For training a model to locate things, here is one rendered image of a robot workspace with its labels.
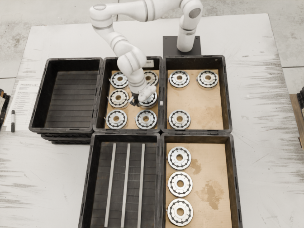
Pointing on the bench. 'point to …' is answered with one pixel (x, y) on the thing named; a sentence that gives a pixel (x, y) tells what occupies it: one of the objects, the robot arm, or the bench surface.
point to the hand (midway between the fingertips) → (141, 101)
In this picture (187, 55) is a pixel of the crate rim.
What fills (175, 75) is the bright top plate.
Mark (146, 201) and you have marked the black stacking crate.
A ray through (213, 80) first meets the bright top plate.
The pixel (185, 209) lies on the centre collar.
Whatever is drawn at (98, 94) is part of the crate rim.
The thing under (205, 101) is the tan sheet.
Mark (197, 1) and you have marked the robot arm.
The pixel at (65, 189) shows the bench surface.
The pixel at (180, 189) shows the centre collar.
